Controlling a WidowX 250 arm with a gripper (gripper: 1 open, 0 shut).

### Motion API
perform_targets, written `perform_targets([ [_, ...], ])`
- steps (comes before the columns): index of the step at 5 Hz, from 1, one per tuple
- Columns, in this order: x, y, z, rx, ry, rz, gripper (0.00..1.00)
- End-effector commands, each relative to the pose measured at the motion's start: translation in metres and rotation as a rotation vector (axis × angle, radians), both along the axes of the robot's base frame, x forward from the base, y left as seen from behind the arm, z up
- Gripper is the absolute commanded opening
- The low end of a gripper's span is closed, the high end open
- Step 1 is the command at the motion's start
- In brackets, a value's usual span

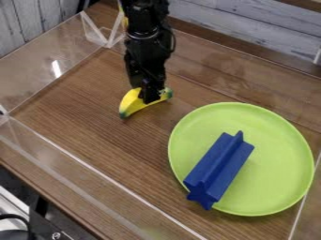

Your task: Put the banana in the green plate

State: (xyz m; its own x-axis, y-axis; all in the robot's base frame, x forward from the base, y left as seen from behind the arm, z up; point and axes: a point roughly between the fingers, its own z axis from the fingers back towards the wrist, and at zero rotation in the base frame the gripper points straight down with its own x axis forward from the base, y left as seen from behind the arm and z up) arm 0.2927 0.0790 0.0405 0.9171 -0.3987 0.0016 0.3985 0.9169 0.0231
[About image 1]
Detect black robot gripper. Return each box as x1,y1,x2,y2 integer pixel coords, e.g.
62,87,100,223
120,0,175,104

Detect yellow toy banana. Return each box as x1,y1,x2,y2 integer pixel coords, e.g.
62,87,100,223
118,87,172,119

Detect green round plate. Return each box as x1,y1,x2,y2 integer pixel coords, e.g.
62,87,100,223
168,102,314,217

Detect yellow blue labelled can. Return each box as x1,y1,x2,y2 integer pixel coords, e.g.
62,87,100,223
117,4,128,31

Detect blue star-shaped block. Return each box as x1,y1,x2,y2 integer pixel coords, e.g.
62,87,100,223
183,131,254,210

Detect clear acrylic corner bracket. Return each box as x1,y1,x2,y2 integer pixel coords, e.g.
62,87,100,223
80,11,125,49

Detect clear acrylic front wall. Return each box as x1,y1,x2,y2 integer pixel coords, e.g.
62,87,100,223
0,106,205,240

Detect black cable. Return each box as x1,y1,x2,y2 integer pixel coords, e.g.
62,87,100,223
0,212,48,240

